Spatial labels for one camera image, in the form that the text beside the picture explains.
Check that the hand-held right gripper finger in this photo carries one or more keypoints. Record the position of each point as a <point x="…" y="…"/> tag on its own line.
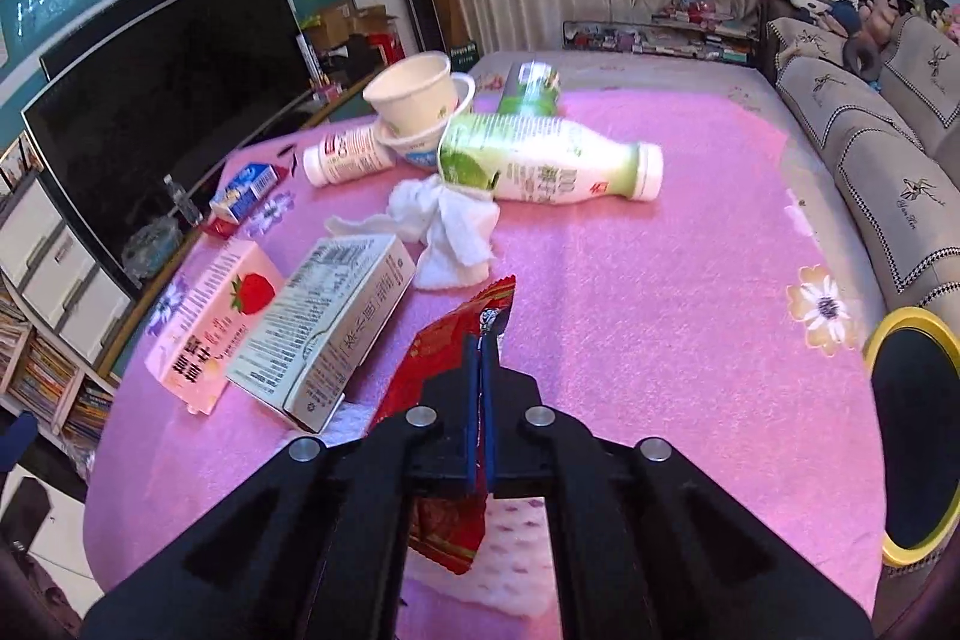
<point x="471" y="407"/>
<point x="488" y="407"/>

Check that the red snack packet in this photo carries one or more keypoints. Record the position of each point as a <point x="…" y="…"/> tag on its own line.
<point x="439" y="347"/>

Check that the grey printed carton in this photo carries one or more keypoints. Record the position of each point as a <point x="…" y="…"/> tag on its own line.
<point x="330" y="317"/>

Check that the white tissue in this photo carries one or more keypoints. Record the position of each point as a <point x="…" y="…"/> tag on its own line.
<point x="457" y="231"/>

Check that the white bottle with green label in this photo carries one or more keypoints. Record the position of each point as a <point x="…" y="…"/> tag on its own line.
<point x="540" y="156"/>

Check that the pink strawberry carton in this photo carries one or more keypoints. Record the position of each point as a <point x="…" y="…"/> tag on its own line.
<point x="206" y="317"/>

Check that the yellow rimmed black bin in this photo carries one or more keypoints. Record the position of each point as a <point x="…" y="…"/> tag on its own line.
<point x="915" y="430"/>

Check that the white embossed paper towel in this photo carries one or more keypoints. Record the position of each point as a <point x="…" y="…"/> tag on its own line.
<point x="517" y="554"/>

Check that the pink flowered tablecloth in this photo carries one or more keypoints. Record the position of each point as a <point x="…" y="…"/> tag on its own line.
<point x="660" y="310"/>

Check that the small white bottle red label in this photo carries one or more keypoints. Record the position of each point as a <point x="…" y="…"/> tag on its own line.
<point x="349" y="154"/>

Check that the white paper cup blue print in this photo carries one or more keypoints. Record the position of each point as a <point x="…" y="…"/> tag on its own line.
<point x="450" y="119"/>

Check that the small red pack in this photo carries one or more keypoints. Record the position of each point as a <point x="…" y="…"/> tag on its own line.
<point x="219" y="228"/>

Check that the blue and white small carton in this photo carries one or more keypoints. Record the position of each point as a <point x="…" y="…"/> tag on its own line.
<point x="244" y="190"/>

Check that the green drink can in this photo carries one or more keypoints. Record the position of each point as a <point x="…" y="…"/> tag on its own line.
<point x="529" y="89"/>

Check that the plain white paper cup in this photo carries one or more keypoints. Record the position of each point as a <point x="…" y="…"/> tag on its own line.
<point x="409" y="89"/>

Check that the small clear bottle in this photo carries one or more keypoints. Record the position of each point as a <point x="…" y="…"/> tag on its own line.
<point x="182" y="201"/>

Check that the glass ashtray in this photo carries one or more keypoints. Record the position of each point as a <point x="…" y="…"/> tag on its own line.
<point x="150" y="250"/>

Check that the white flowered bed sheet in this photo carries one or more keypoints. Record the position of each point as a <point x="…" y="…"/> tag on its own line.
<point x="637" y="74"/>

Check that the black tower fan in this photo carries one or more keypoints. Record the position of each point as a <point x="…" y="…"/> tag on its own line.
<point x="420" y="6"/>

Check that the open cardboard boxes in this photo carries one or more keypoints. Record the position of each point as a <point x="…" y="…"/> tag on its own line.
<point x="345" y="21"/>

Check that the low cluttered rack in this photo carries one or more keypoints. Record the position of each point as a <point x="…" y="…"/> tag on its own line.
<point x="675" y="36"/>

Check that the black television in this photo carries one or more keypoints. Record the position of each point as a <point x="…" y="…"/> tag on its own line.
<point x="165" y="115"/>

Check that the row of books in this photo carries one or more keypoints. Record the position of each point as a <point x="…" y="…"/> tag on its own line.
<point x="45" y="385"/>

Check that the white drawer cabinet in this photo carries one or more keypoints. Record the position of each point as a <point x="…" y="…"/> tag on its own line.
<point x="60" y="280"/>

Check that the beige sofa with embroidered covers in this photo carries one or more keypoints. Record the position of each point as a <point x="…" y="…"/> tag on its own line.
<point x="877" y="160"/>

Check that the grey neck pillow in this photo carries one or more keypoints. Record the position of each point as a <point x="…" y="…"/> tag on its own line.
<point x="862" y="59"/>

